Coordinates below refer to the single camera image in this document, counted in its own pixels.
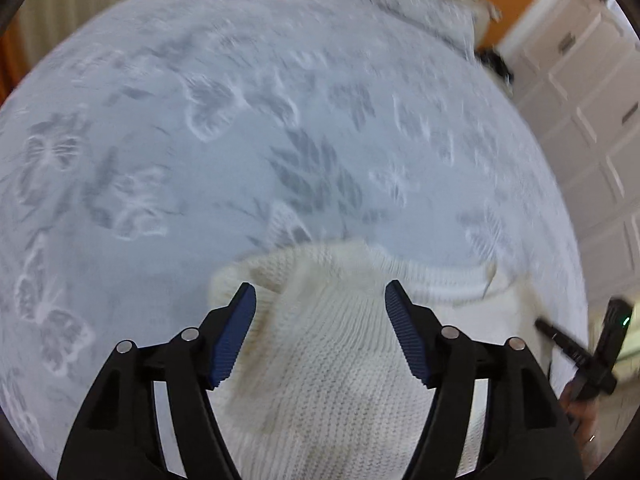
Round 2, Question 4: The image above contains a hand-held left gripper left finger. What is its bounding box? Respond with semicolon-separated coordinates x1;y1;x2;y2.
57;282;258;480

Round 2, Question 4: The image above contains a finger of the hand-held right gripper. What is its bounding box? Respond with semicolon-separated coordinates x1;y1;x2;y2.
535;317;597;367

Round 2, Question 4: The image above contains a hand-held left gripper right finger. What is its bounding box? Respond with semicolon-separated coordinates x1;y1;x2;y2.
384;279;586;480

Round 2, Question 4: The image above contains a white knitted sweater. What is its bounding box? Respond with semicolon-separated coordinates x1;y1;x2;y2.
207;240;576;480

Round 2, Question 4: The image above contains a person's right hand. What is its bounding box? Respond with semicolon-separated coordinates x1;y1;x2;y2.
559;385;603;463

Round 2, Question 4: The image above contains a grey butterfly print bedspread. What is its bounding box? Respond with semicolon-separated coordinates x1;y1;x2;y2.
0;0;592;480

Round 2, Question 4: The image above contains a white panelled wardrobe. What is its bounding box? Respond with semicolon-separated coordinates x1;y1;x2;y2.
496;0;640;466

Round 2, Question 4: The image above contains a dark object beside bed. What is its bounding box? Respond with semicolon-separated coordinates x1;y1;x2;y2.
477;47;516;97

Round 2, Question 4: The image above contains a white curtain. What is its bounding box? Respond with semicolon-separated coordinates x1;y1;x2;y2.
17;0;148;66

